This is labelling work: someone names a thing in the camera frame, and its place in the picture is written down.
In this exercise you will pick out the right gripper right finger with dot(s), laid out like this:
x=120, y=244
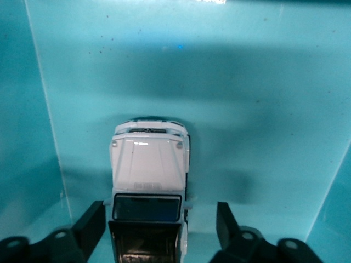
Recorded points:
x=229, y=233

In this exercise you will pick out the turquoise plastic bin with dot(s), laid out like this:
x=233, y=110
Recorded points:
x=219, y=96

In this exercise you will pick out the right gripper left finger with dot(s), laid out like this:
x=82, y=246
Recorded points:
x=89, y=233

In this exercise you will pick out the white jeep toy black roof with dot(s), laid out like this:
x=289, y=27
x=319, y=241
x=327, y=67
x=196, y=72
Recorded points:
x=148, y=164

